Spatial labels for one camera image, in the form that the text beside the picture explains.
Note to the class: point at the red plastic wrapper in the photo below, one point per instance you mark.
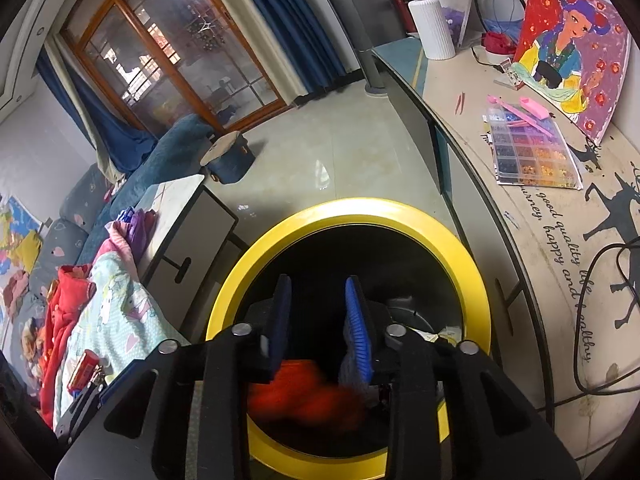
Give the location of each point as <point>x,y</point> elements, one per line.
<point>299,394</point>

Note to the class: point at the blue curtain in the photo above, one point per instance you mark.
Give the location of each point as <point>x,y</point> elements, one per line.
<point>120,148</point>
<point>304,41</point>

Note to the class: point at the hello kitty teal blanket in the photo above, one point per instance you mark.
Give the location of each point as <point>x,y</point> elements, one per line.
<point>121,323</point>

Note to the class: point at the red candy tube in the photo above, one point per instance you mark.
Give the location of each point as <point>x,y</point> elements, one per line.
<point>83,371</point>

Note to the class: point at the wooden glass sliding door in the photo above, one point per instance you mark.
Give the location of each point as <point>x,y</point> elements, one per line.
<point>159,60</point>

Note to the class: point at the china map poster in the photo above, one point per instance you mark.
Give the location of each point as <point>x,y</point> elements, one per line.
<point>20,237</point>

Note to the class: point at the blue grey sofa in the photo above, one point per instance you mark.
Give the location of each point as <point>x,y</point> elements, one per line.
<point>76,235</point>

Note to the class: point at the blue curtain left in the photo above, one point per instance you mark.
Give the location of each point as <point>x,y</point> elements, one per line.
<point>120,148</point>

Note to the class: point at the tv cabinet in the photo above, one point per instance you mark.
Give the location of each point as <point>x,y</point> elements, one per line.
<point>560,266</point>

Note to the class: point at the white vase red berries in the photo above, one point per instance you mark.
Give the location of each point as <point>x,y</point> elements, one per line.
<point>432,29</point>

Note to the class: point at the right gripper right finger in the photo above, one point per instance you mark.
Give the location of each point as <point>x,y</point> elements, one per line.
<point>494,432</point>

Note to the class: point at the grey tower air conditioner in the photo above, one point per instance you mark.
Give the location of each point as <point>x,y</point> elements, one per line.
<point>368,24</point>

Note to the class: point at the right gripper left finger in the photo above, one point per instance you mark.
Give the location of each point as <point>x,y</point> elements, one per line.
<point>181,396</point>

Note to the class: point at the small round blue stool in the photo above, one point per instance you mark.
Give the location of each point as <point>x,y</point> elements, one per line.
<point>229,158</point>

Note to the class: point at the white coffee table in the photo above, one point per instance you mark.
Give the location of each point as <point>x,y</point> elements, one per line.
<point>192,225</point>

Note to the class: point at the blue curtain right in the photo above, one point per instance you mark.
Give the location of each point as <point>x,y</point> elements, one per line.
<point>304,41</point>

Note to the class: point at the bead organizer box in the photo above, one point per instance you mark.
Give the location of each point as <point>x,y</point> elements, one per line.
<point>526,155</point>

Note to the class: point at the red blanket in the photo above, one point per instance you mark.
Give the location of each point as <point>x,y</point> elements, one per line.
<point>73,291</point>

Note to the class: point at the colourful girl painting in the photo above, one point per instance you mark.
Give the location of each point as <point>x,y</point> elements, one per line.
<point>574,53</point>

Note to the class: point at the purple cloth pile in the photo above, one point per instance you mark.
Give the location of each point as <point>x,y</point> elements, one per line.
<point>133,228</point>

